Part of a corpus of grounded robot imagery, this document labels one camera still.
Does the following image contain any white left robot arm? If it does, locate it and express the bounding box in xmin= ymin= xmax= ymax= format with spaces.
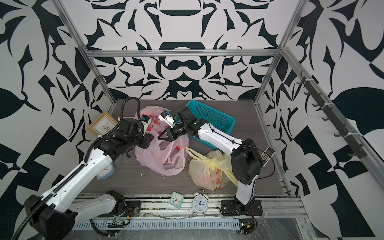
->
xmin=22 ymin=115 xmax=154 ymax=240

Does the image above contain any pink plastic bag rear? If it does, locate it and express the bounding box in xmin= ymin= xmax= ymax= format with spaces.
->
xmin=140 ymin=106 xmax=169 ymax=132

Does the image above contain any pink plastic bag front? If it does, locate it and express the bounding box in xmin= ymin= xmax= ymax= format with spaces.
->
xmin=135 ymin=130 xmax=189 ymax=176

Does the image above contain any grey calculator remote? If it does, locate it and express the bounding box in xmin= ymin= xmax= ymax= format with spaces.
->
xmin=261 ymin=147 xmax=275 ymax=166

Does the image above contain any teal perforated plastic basket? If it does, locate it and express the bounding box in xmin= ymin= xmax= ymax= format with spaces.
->
xmin=186 ymin=100 xmax=236 ymax=135

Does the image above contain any pink plastic bag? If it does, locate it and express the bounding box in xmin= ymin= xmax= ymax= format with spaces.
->
xmin=135 ymin=130 xmax=189 ymax=176
xmin=140 ymin=106 xmax=169 ymax=132

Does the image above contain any white slotted cable duct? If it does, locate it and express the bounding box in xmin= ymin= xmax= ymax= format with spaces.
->
xmin=73 ymin=218 xmax=241 ymax=231

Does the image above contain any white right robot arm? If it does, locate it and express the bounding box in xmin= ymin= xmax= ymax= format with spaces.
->
xmin=158 ymin=107 xmax=263 ymax=210

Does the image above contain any gold framed picture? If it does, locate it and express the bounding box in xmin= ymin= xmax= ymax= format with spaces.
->
xmin=87 ymin=112 xmax=118 ymax=137

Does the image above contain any yellow plastic bag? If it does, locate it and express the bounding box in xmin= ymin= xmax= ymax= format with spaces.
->
xmin=186 ymin=148 xmax=238 ymax=191

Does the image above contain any white twin-bell alarm clock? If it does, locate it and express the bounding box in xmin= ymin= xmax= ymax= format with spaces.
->
xmin=192 ymin=192 xmax=209 ymax=216

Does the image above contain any wall hook rail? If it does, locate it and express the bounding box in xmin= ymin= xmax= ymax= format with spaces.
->
xmin=298 ymin=76 xmax=371 ymax=159

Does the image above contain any small teal square clock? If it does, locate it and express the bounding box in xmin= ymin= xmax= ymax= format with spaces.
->
xmin=169 ymin=192 xmax=184 ymax=209

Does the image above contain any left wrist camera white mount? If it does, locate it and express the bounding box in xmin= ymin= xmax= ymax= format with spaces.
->
xmin=141 ymin=115 xmax=152 ymax=133

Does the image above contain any light blue round clock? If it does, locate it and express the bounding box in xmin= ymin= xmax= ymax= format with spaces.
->
xmin=96 ymin=164 xmax=115 ymax=180

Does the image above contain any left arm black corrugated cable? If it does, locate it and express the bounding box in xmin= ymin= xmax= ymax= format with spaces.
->
xmin=11 ymin=96 xmax=142 ymax=240

